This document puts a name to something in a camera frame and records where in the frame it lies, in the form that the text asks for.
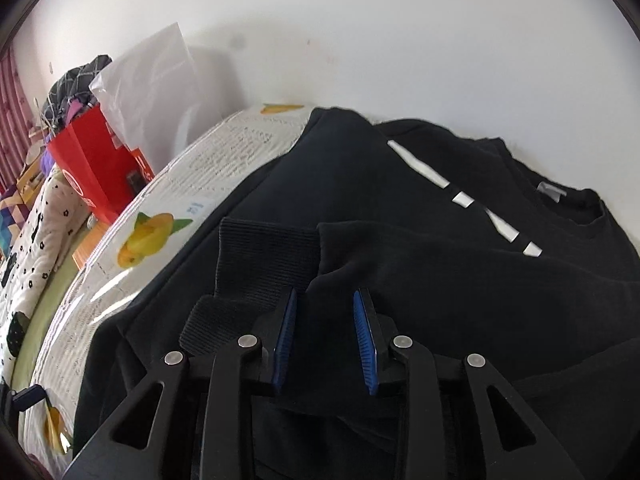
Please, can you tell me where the black sweater with white stripes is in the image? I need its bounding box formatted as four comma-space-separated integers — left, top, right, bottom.
72, 105, 640, 480

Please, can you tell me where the red paper bag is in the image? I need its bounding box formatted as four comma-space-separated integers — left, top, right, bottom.
46, 102, 156, 226

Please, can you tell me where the dark plaid clothes pile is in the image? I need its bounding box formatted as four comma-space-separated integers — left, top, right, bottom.
41, 54, 113, 126

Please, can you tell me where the pale green mat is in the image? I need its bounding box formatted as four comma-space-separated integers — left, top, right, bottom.
10, 240, 86, 391

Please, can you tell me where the colourful patchwork cloth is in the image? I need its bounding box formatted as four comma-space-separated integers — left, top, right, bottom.
0, 185, 31, 256

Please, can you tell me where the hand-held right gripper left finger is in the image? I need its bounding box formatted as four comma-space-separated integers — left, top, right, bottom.
62, 287, 301, 480

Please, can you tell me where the fruit print bed sheet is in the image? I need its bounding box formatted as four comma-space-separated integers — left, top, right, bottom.
17, 102, 321, 466

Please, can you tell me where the pink striped curtain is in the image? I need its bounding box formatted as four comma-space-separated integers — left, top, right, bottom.
0, 52, 36, 191

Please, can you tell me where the white plastic bag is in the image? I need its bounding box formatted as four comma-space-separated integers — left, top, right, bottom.
89, 21, 201, 173

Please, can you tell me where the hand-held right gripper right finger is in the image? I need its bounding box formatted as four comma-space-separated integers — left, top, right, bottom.
352, 287, 586, 480

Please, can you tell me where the white polka dot quilt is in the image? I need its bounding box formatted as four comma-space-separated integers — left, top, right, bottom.
0, 165, 93, 376

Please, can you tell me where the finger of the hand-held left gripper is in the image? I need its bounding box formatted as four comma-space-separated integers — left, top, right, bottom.
10, 384, 48, 413

